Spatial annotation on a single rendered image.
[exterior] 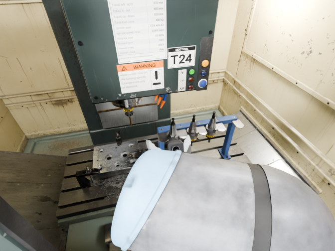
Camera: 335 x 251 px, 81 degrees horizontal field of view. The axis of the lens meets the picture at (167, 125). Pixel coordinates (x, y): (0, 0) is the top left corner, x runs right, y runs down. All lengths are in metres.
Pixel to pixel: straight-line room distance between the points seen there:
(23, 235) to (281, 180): 0.36
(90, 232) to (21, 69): 1.31
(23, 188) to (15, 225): 1.32
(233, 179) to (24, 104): 2.00
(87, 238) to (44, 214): 0.33
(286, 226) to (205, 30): 0.61
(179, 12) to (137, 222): 0.59
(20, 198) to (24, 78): 0.92
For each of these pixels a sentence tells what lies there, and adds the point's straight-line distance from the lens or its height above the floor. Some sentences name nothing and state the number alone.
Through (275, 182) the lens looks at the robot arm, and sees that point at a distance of 0.22.
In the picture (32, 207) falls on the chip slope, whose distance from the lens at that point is 1.62.
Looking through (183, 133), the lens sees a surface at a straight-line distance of 1.05.
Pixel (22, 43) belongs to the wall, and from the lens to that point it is 1.84.
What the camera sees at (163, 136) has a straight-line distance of 1.04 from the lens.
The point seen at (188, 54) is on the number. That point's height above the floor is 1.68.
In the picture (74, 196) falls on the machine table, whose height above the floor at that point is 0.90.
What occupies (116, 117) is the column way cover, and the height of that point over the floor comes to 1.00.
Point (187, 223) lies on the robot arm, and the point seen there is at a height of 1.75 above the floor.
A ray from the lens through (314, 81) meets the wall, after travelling 1.34.
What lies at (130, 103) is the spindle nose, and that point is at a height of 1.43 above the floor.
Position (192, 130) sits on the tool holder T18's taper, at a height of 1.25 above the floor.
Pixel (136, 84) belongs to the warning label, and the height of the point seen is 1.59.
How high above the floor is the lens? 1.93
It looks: 40 degrees down
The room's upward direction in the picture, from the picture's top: 1 degrees counter-clockwise
